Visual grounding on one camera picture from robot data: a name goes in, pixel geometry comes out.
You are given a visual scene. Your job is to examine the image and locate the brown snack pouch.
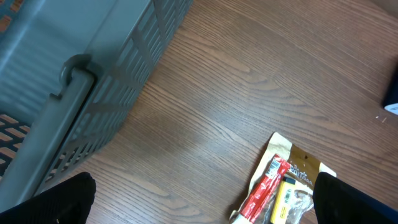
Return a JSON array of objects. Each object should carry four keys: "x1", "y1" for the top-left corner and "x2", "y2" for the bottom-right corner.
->
[{"x1": 229, "y1": 133, "x2": 336, "y2": 224}]

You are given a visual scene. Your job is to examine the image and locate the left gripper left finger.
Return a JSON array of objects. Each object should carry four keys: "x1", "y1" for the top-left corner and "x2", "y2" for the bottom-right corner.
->
[{"x1": 1, "y1": 172, "x2": 96, "y2": 224}]

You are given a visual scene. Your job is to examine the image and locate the grey plastic mesh basket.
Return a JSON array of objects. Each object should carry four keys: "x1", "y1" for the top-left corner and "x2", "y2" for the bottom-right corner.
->
[{"x1": 1, "y1": 0, "x2": 192, "y2": 211}]

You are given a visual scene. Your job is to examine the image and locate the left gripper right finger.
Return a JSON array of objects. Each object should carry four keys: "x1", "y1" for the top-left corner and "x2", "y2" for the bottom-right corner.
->
[{"x1": 313, "y1": 172, "x2": 397, "y2": 224}]

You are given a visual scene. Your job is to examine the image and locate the white barcode scanner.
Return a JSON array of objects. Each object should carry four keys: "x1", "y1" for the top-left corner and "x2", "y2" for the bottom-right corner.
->
[{"x1": 382, "y1": 66, "x2": 398, "y2": 115}]

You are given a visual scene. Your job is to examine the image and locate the yellow black item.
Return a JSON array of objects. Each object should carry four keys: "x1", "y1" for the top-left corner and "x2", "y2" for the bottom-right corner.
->
[{"x1": 270, "y1": 177, "x2": 296, "y2": 224}]

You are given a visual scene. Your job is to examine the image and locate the red item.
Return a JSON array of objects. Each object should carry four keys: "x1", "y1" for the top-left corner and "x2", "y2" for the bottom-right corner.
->
[{"x1": 239, "y1": 154, "x2": 290, "y2": 223}]

